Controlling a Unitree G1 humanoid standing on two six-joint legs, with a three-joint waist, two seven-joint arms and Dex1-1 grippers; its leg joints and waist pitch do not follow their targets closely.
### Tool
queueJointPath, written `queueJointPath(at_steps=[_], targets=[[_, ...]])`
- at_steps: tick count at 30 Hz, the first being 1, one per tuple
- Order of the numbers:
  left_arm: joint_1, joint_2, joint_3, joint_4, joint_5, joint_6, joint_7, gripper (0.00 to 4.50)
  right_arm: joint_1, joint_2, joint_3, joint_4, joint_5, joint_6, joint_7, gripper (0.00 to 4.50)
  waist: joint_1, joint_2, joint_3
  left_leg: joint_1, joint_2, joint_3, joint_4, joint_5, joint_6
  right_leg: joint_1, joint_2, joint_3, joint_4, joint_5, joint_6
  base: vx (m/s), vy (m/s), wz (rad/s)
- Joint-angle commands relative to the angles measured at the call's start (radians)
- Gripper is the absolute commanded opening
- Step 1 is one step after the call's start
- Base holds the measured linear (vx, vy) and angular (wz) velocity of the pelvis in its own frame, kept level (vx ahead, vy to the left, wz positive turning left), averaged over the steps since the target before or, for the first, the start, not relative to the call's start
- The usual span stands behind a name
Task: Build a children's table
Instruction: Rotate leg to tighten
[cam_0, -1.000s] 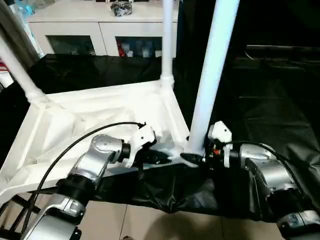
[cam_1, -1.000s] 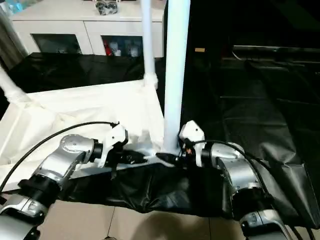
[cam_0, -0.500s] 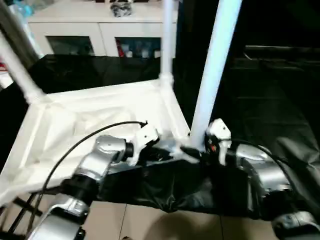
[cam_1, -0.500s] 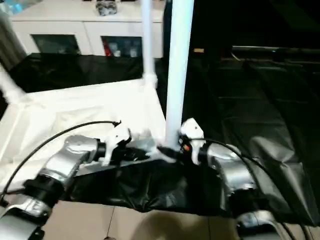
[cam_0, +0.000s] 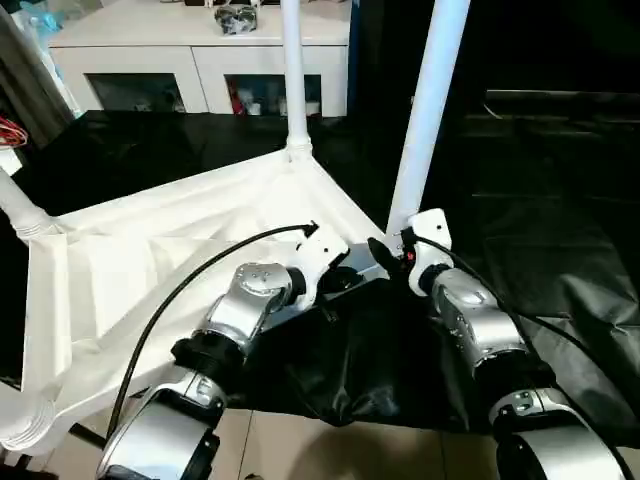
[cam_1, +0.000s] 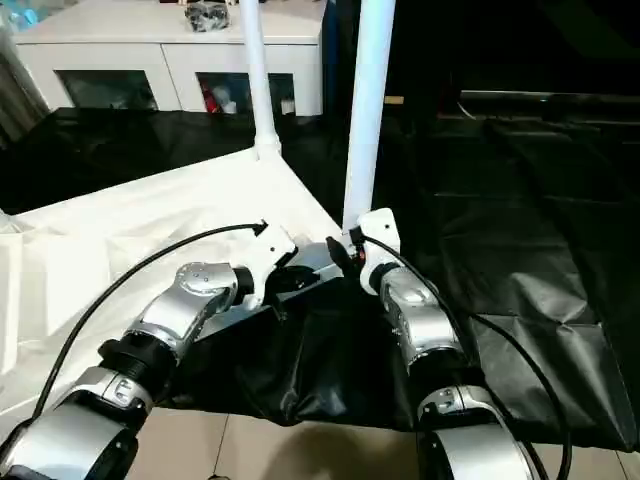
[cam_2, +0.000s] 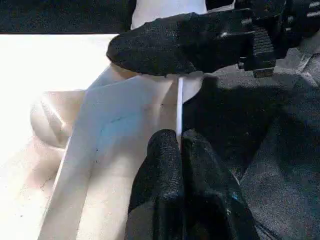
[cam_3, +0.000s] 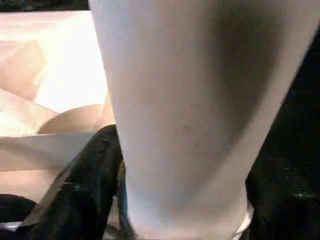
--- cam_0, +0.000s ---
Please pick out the white plastic table top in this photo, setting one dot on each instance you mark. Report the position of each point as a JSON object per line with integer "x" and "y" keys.
{"x": 120, "y": 250}

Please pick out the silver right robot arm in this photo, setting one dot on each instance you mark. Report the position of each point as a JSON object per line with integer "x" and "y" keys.
{"x": 480, "y": 320}

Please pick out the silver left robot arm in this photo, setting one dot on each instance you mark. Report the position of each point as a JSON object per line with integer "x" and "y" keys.
{"x": 240, "y": 310}

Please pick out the small beige label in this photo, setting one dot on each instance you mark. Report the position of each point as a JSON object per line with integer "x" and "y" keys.
{"x": 413, "y": 100}

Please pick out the black plastic mat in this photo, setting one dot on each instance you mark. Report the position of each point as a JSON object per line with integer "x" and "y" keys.
{"x": 560, "y": 260}

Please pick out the white sideboard with glass doors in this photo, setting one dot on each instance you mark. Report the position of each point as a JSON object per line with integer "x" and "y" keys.
{"x": 190, "y": 60}

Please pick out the dark object on cabinet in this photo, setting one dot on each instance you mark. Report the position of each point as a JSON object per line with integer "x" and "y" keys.
{"x": 237, "y": 18}

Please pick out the grey curtain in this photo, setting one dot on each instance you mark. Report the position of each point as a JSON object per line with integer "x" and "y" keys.
{"x": 30, "y": 70}

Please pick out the blue lit device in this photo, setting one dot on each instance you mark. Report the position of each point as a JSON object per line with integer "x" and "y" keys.
{"x": 38, "y": 15}

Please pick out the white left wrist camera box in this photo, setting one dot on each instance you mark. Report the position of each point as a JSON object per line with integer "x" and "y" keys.
{"x": 322, "y": 248}

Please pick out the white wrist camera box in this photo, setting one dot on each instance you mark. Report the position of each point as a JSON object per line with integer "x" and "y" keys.
{"x": 322, "y": 248}
{"x": 428, "y": 232}

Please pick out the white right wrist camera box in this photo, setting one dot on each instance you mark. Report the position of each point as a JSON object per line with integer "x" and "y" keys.
{"x": 428, "y": 232}

